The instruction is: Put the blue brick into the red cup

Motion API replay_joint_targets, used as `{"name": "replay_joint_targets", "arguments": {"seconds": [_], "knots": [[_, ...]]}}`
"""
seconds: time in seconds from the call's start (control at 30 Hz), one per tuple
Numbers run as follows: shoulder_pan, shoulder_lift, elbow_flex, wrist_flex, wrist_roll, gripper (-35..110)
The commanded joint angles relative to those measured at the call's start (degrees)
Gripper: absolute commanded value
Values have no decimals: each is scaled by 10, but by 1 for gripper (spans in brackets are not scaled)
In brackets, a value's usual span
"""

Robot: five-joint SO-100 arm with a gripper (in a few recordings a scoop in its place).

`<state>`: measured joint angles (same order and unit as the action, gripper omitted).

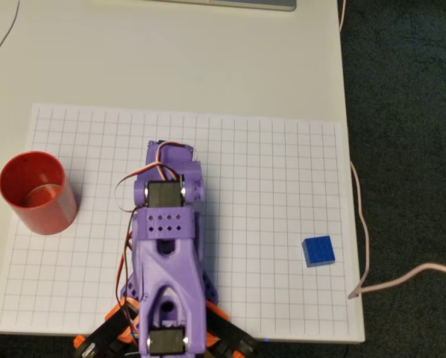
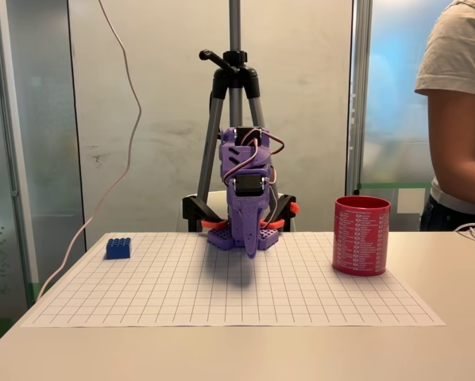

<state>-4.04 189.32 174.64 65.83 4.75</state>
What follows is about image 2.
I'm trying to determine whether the white grid paper sheet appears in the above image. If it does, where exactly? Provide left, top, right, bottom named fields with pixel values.
left=21, top=232, right=447, bottom=329

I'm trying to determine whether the metal partition post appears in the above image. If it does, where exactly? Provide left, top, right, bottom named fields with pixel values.
left=345, top=0, right=373, bottom=196
left=0, top=0, right=41, bottom=305

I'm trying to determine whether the grey camera tripod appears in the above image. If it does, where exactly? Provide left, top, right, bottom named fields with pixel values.
left=196, top=0, right=279, bottom=199

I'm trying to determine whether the person in beige t-shirt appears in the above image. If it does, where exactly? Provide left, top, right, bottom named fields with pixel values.
left=415, top=0, right=475, bottom=233

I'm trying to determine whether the pink cable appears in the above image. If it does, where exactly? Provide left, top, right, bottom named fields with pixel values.
left=36, top=0, right=143, bottom=301

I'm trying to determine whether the black forearm servo wire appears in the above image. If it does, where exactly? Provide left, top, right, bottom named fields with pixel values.
left=265, top=166, right=284, bottom=229

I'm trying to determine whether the red cup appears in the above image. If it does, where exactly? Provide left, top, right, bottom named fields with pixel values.
left=331, top=195, right=392, bottom=277

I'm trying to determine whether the blue toy brick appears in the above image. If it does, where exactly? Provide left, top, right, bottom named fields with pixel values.
left=105, top=237, right=133, bottom=260

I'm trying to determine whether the black orange table clamp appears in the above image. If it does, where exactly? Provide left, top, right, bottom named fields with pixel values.
left=181, top=193, right=230, bottom=233
left=261, top=193, right=300, bottom=233

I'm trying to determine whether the white red gripper servo wire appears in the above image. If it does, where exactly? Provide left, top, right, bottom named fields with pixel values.
left=224, top=129, right=285, bottom=188

